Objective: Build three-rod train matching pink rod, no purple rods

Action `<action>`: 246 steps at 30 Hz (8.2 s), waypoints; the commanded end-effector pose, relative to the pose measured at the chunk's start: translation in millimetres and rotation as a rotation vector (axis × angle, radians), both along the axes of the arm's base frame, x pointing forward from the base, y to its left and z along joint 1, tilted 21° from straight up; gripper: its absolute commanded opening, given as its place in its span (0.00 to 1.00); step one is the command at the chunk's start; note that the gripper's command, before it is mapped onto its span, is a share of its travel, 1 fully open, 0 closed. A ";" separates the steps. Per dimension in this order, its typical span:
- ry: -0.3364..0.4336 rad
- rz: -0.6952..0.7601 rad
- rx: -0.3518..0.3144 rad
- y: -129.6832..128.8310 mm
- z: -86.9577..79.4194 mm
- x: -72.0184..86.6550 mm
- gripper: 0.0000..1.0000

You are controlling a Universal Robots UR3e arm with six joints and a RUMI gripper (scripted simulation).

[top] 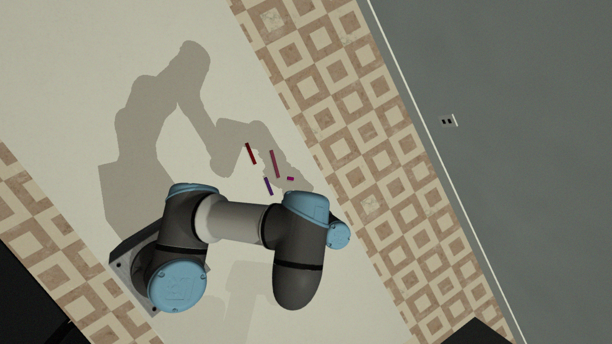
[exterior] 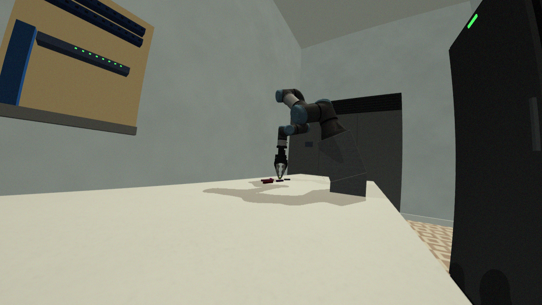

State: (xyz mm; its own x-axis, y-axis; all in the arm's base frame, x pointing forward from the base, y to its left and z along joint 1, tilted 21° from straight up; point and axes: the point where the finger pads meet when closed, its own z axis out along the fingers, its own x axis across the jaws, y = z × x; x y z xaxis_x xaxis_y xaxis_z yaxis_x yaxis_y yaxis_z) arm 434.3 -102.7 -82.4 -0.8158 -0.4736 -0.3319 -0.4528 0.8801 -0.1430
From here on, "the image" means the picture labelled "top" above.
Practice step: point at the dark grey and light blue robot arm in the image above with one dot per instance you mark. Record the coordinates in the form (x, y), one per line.
(196, 215)

